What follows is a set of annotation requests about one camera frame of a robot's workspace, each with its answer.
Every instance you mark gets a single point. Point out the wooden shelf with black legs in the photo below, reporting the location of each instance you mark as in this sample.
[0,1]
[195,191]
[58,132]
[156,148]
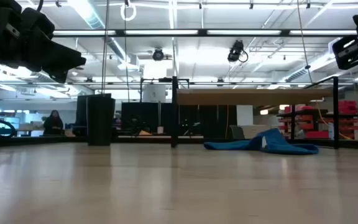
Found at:
[244,96]

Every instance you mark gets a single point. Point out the black partition panel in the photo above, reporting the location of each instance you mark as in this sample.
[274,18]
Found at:
[141,115]
[207,121]

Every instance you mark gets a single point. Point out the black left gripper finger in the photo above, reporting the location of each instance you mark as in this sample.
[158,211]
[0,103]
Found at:
[59,74]
[64,57]

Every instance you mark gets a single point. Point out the person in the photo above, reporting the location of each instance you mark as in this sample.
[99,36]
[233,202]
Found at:
[53,124]

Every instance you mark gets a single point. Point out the black overhead light bar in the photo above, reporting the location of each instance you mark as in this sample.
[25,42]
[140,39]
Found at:
[204,32]

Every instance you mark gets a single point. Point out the grey chair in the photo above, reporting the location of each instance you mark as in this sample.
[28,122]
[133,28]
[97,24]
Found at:
[237,132]

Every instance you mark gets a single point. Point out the black hanging camera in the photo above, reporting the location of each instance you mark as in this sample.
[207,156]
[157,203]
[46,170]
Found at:
[158,55]
[235,51]

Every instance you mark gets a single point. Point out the black monitor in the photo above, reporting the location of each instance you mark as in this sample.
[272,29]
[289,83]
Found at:
[81,112]

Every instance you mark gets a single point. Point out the red storage shelving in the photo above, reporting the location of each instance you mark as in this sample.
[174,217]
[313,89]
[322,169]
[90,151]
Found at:
[348,107]

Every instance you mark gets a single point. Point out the black table frame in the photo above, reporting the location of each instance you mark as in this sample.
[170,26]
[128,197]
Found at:
[42,140]

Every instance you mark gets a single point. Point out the cardboard box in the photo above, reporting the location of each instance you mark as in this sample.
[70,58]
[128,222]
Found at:
[256,130]

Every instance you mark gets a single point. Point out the blue cloth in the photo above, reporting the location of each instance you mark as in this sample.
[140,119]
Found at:
[278,143]

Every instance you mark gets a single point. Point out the tall black cup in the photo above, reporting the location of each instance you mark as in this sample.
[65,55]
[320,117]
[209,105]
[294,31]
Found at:
[101,124]

